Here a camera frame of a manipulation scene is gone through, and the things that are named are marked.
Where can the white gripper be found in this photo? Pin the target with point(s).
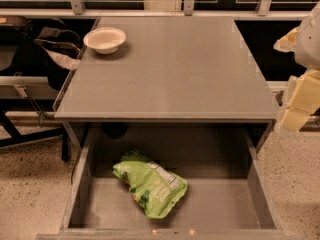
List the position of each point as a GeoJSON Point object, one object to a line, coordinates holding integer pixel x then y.
{"type": "Point", "coordinates": [309, 44]}

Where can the green rice chip bag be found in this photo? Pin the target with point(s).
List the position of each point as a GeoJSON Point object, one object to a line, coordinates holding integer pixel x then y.
{"type": "Point", "coordinates": [155, 189]}

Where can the grey cabinet counter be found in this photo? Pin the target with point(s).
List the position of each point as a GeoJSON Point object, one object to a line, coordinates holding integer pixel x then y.
{"type": "Point", "coordinates": [183, 69]}

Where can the open grey top drawer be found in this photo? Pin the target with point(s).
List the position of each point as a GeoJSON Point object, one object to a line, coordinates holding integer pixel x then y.
{"type": "Point", "coordinates": [226, 199]}

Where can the dark bag on left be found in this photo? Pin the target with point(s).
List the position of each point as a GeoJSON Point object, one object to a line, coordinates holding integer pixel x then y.
{"type": "Point", "coordinates": [61, 48]}

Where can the white paper bowl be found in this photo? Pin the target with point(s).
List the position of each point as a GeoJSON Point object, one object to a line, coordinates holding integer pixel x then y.
{"type": "Point", "coordinates": [105, 40]}

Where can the metal window railing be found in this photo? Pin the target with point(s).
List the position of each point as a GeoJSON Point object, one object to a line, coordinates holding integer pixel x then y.
{"type": "Point", "coordinates": [237, 9]}

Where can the black office chair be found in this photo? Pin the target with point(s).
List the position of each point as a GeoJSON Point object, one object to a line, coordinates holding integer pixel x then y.
{"type": "Point", "coordinates": [24, 83]}

